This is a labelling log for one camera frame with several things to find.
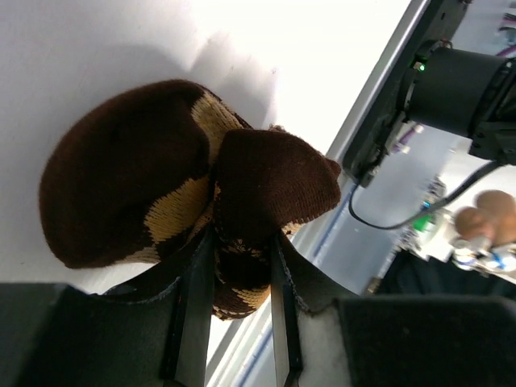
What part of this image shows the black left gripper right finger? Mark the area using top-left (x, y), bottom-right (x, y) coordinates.
top-left (271, 235), bottom-right (515, 386)

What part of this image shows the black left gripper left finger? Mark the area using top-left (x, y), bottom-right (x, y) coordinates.
top-left (1, 227), bottom-right (214, 386)

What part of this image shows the brown tan argyle sock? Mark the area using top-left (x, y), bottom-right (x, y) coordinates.
top-left (39, 79), bottom-right (341, 320)

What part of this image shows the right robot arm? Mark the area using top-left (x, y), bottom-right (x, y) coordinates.
top-left (397, 40), bottom-right (515, 164)

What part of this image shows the blurred person hand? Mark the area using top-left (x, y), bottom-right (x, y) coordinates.
top-left (455, 189), bottom-right (515, 247)

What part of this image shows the aluminium table frame rail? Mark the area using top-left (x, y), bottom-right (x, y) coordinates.
top-left (206, 1), bottom-right (442, 386)

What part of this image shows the black cable near base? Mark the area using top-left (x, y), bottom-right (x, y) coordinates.
top-left (347, 160), bottom-right (505, 231)

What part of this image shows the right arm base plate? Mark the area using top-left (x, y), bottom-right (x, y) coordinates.
top-left (341, 1), bottom-right (468, 187)

